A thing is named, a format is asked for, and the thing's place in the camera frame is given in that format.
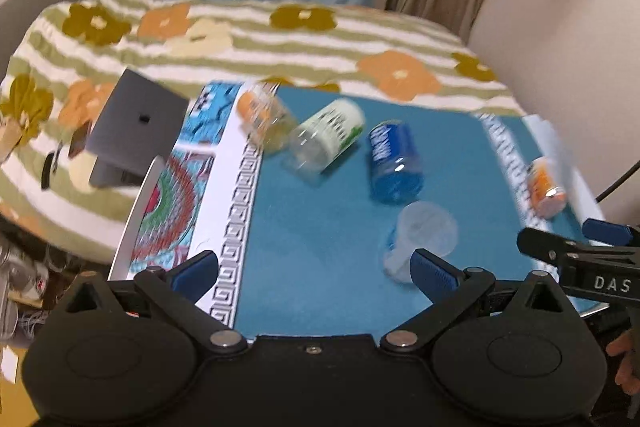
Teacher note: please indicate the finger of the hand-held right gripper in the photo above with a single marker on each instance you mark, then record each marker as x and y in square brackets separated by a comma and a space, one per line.
[607, 231]
[542, 244]

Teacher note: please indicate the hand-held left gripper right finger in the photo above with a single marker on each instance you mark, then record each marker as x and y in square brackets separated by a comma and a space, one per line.
[434, 273]

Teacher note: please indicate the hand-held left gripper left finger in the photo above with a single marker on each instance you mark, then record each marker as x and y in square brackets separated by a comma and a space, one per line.
[194, 273]

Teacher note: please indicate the clear plastic cup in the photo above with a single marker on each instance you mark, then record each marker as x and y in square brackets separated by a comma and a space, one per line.
[425, 229]

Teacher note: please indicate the person's right hand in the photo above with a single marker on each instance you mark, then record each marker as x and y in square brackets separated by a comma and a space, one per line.
[624, 357]

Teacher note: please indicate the orange drink can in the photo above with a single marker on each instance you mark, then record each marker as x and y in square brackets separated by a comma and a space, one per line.
[545, 187]

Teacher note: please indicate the blue labelled plastic bottle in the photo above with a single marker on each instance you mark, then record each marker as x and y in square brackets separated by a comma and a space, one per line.
[395, 159]

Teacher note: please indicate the blue patterned table mat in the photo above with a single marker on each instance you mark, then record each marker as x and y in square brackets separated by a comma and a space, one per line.
[320, 227]

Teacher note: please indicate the grey laptop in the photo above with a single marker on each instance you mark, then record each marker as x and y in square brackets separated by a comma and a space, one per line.
[135, 127]

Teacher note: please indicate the orange capped clear bottle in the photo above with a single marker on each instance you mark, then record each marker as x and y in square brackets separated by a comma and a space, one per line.
[262, 117]

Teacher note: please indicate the green white labelled bottle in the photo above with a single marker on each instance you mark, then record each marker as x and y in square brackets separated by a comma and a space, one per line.
[327, 137]

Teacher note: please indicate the dark small device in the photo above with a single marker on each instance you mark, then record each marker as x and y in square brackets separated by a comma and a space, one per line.
[79, 141]

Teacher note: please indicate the black phone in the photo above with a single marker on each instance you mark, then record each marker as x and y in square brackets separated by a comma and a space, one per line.
[48, 170]

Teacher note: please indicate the floral striped blanket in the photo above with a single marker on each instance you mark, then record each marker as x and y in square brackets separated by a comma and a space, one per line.
[280, 42]

